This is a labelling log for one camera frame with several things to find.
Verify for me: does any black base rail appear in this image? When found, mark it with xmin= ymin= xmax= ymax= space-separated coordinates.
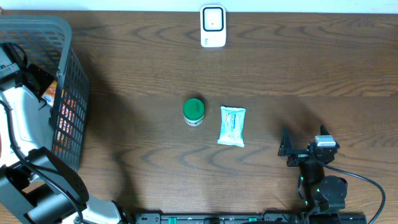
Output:
xmin=134 ymin=210 xmax=366 ymax=224

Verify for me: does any grey plastic basket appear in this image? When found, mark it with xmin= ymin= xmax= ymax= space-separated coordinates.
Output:
xmin=1 ymin=16 xmax=90 ymax=170

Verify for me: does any white barcode scanner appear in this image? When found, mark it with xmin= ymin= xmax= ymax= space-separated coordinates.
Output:
xmin=200 ymin=5 xmax=226 ymax=48

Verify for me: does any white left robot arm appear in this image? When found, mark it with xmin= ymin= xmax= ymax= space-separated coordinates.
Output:
xmin=1 ymin=42 xmax=131 ymax=223

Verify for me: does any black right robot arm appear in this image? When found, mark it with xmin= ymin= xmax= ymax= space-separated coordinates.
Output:
xmin=278 ymin=125 xmax=348 ymax=213

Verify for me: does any green lid white jar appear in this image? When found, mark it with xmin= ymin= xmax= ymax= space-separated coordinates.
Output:
xmin=183 ymin=98 xmax=205 ymax=126

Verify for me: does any orange tissue pack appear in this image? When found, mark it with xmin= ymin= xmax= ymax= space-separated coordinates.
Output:
xmin=42 ymin=81 xmax=57 ymax=106

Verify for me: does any light green wet wipes pack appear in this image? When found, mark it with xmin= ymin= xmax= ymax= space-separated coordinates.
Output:
xmin=217 ymin=106 xmax=246 ymax=147

